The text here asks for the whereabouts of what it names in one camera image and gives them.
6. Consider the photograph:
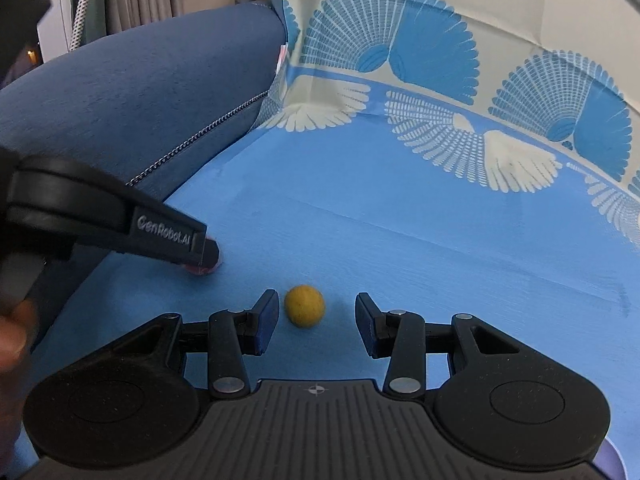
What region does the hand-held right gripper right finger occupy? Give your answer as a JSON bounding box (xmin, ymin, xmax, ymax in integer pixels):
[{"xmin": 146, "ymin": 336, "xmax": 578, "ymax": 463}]
[{"xmin": 354, "ymin": 292, "xmax": 521, "ymax": 401}]

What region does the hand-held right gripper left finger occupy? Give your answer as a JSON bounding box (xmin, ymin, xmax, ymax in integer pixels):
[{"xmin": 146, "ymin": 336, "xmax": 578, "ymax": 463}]
[{"xmin": 117, "ymin": 289, "xmax": 280, "ymax": 400}]

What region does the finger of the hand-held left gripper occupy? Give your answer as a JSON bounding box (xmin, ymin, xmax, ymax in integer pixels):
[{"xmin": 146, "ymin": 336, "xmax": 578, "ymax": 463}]
[{"xmin": 122, "ymin": 199, "xmax": 221, "ymax": 272}]

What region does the small yellow-green fruit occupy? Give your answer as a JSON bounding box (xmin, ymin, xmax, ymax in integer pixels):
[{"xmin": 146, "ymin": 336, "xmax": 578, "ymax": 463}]
[{"xmin": 284, "ymin": 284, "xmax": 327, "ymax": 329}]

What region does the red plastic-wrapped fruit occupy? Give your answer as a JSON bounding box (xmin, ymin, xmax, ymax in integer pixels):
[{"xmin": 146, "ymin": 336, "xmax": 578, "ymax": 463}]
[{"xmin": 186, "ymin": 240, "xmax": 223, "ymax": 277}]

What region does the pale purple plate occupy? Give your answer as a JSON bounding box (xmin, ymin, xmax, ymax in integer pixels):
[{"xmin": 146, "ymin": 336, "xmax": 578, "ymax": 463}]
[{"xmin": 595, "ymin": 440, "xmax": 626, "ymax": 480}]

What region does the person's left hand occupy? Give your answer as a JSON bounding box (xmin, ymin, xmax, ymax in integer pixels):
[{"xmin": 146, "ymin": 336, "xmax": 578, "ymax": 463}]
[{"xmin": 0, "ymin": 297, "xmax": 40, "ymax": 376}]

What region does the blue fan-print blanket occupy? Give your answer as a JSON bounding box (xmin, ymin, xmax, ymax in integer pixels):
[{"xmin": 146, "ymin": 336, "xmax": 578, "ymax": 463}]
[{"xmin": 10, "ymin": 0, "xmax": 640, "ymax": 480}]

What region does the white appliance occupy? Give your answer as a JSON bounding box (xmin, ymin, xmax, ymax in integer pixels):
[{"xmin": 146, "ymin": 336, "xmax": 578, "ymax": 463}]
[{"xmin": 30, "ymin": 0, "xmax": 76, "ymax": 63}]

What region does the dark blurred object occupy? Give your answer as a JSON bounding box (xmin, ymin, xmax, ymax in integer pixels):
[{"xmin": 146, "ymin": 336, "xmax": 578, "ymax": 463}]
[{"xmin": 0, "ymin": 0, "xmax": 53, "ymax": 78}]

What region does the striped braided cable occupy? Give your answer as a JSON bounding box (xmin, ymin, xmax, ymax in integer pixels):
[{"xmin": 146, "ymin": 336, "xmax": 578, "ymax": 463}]
[{"xmin": 70, "ymin": 0, "xmax": 101, "ymax": 53}]

